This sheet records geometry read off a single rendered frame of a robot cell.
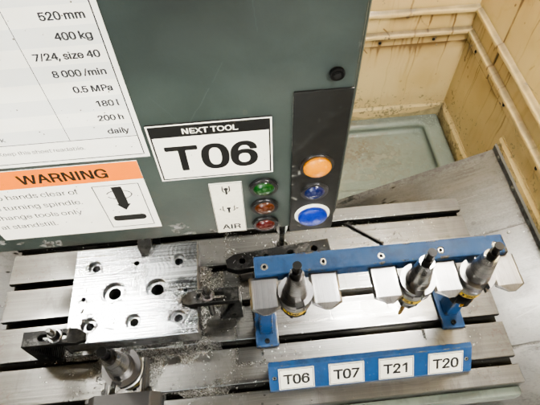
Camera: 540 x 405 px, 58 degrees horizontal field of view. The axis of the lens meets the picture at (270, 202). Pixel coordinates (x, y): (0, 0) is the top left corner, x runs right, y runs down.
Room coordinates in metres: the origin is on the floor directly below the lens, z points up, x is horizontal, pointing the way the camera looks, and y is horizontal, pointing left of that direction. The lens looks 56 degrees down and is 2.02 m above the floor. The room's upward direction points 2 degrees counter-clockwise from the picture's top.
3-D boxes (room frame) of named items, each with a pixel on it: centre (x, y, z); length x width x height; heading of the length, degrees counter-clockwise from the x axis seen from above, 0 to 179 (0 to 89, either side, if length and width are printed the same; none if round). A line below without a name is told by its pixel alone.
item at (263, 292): (0.34, 0.01, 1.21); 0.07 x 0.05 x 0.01; 4
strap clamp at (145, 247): (0.61, 0.31, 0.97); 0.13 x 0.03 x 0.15; 4
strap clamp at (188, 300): (0.43, 0.14, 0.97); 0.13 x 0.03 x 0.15; 94
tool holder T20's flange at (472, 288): (0.37, -0.37, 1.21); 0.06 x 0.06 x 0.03
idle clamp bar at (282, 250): (0.56, -0.02, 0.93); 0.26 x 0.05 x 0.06; 99
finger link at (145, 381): (0.22, 0.22, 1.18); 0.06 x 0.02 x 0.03; 4
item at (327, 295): (0.35, -0.10, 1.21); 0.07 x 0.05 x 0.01; 4
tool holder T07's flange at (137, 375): (0.22, 0.25, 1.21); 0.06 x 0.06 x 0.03
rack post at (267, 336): (0.40, 0.02, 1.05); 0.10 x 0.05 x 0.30; 4
